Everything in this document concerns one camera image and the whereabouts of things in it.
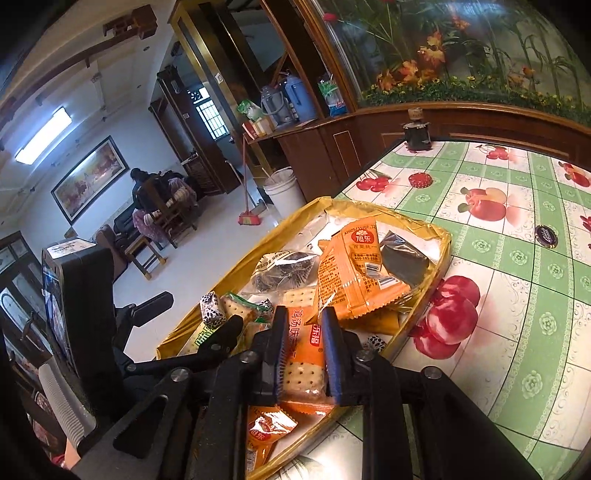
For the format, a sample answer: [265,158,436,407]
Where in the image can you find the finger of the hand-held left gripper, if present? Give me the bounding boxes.
[126,315,245,377]
[113,291,175,352]

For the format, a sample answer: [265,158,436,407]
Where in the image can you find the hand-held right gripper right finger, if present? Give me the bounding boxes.
[320,305,541,480]

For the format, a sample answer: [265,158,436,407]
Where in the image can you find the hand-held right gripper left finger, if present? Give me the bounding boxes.
[74,305,290,480]

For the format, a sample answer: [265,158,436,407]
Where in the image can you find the yellow green cracker pack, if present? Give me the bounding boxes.
[178,323,222,356]
[219,293,273,333]

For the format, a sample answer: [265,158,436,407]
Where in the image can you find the orange red cracker pack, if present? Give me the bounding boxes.
[277,288,340,416]

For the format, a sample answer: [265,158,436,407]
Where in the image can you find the small orange snack packet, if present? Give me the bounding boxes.
[245,405,298,476]

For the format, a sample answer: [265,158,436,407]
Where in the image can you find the white tray with yellow tape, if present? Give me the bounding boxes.
[154,196,452,480]

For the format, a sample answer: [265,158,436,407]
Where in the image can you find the wooden stool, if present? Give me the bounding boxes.
[124,233,168,281]

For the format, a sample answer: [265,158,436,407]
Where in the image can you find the wooden chair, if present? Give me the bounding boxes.
[139,175,199,250]

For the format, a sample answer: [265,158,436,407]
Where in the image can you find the red broom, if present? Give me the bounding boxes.
[238,136,262,228]

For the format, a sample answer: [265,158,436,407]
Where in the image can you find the white plastic bucket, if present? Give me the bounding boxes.
[263,167,308,224]

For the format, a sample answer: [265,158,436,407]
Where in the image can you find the tall wooden display cabinet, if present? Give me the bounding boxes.
[154,69,232,195]

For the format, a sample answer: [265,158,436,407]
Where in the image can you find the ceiling light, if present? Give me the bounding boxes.
[14,107,72,164]

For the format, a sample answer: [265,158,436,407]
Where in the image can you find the green fruit print tablecloth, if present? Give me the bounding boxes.
[272,138,591,480]

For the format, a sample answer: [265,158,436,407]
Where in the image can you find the barred window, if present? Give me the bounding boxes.
[196,99,230,141]

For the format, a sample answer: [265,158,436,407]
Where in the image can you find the red yellow box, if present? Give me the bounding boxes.
[242,117,278,138]

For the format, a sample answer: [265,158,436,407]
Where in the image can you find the green white bag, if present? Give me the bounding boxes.
[237,99,264,123]

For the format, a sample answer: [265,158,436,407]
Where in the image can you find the grey thermos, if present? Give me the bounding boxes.
[259,85,289,127]

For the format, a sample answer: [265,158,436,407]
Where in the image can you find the dark glass bottle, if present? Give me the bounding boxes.
[402,107,432,152]

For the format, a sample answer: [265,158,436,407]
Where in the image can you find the blue thermos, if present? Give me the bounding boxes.
[283,74,319,123]

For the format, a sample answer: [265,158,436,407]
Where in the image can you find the glass panel with artificial flowers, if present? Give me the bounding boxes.
[295,0,591,125]

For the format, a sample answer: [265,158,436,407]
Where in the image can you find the framed wall painting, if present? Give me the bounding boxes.
[50,135,131,226]

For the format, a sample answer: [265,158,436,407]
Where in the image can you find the wooden wall cabinet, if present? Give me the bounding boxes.
[245,102,591,199]

